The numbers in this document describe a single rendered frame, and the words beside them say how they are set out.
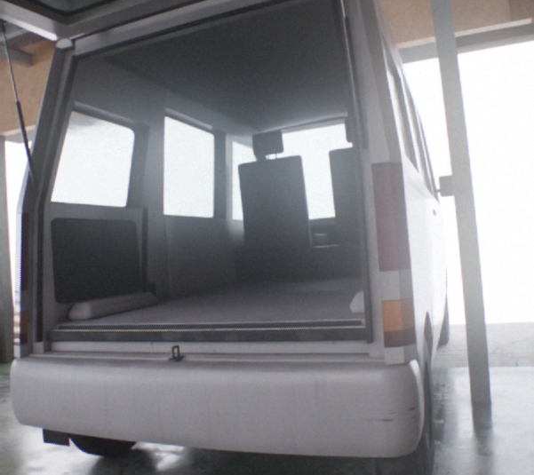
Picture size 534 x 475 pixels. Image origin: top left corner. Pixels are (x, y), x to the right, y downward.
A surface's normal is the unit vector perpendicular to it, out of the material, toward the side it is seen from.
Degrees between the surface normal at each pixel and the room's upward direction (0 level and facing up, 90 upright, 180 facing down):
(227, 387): 82
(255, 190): 93
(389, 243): 85
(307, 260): 90
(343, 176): 93
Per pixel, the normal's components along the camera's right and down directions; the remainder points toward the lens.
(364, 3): 0.48, -0.31
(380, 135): -0.07, -0.30
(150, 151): 0.93, 0.00
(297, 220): -0.37, 0.04
